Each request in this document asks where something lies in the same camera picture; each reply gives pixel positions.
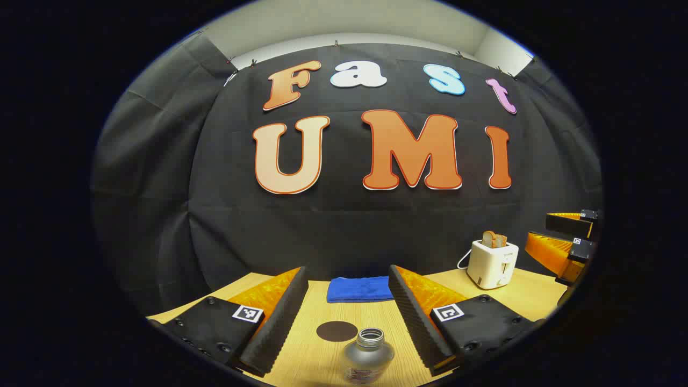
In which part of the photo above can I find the blue towel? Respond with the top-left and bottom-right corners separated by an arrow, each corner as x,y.
326,276 -> 395,304

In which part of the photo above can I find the dark round coaster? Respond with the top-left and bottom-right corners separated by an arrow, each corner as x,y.
316,321 -> 359,343

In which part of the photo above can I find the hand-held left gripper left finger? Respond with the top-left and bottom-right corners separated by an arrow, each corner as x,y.
148,266 -> 310,378

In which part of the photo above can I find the white toaster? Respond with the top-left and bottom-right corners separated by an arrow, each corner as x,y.
467,240 -> 520,290

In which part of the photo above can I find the black backdrop cloth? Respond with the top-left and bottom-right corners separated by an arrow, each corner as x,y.
91,30 -> 605,318

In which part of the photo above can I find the silver water bottle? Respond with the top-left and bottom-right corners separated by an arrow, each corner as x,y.
340,328 -> 395,385

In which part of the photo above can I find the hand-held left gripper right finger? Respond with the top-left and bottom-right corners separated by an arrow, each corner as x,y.
388,264 -> 546,377

